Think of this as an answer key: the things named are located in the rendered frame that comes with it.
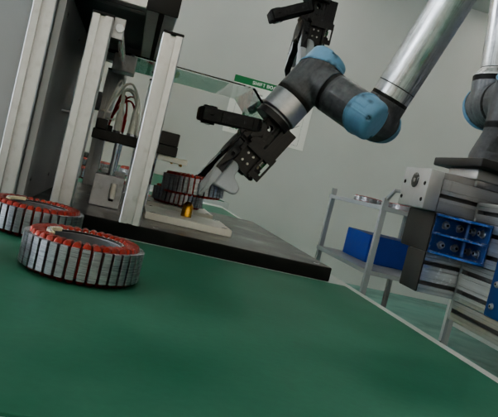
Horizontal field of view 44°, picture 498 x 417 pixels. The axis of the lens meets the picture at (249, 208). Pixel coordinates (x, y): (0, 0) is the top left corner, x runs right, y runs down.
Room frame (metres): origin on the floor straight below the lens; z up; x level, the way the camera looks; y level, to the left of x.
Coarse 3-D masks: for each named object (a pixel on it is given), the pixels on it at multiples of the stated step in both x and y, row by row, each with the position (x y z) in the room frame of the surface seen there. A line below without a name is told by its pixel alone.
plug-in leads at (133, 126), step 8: (120, 80) 1.05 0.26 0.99; (128, 88) 1.07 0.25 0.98; (112, 96) 1.05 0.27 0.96; (136, 96) 1.05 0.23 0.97; (120, 104) 1.06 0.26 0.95; (136, 104) 1.05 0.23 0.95; (104, 112) 1.05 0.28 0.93; (120, 112) 1.05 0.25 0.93; (136, 112) 1.05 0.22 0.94; (104, 120) 1.04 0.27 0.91; (120, 120) 1.06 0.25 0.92; (136, 120) 1.06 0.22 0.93; (104, 128) 1.04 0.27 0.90; (120, 128) 1.08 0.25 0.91; (128, 128) 1.05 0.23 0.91; (136, 128) 1.08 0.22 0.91
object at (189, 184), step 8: (168, 176) 1.07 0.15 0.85; (176, 176) 1.06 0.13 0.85; (184, 176) 1.06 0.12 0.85; (192, 176) 1.06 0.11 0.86; (200, 176) 1.14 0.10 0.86; (168, 184) 1.07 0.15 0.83; (176, 184) 1.06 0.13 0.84; (184, 184) 1.05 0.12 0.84; (192, 184) 1.05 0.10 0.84; (176, 192) 1.06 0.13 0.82; (184, 192) 1.05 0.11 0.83; (192, 192) 1.06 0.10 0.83; (208, 192) 1.06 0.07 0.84; (216, 192) 1.07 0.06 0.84
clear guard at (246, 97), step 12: (144, 60) 1.28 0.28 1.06; (144, 72) 1.46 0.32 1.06; (180, 72) 1.32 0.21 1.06; (192, 72) 1.28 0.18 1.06; (192, 84) 1.47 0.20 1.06; (204, 84) 1.42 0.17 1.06; (216, 84) 1.37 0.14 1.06; (228, 84) 1.33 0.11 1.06; (240, 84) 1.31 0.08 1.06; (228, 96) 1.52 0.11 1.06; (240, 96) 1.47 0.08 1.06; (252, 96) 1.35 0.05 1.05; (252, 108) 1.42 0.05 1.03
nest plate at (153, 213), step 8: (144, 208) 1.09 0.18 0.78; (152, 208) 1.10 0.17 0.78; (160, 208) 1.14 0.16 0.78; (144, 216) 1.03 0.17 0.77; (152, 216) 1.02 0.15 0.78; (160, 216) 1.02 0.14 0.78; (168, 216) 1.03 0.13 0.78; (176, 216) 1.06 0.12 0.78; (192, 216) 1.14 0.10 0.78; (176, 224) 1.03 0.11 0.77; (184, 224) 1.03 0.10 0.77; (192, 224) 1.03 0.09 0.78; (200, 224) 1.04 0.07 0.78; (208, 224) 1.06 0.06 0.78; (216, 224) 1.09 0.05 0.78; (216, 232) 1.04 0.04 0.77; (224, 232) 1.05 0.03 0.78
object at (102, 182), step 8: (96, 176) 1.04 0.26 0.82; (104, 176) 1.04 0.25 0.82; (112, 176) 1.04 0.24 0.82; (120, 176) 1.10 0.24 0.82; (96, 184) 1.04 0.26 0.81; (104, 184) 1.04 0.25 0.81; (120, 184) 1.04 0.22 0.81; (96, 192) 1.04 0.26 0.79; (104, 192) 1.04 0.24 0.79; (120, 192) 1.04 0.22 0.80; (96, 200) 1.04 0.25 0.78; (104, 200) 1.04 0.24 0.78
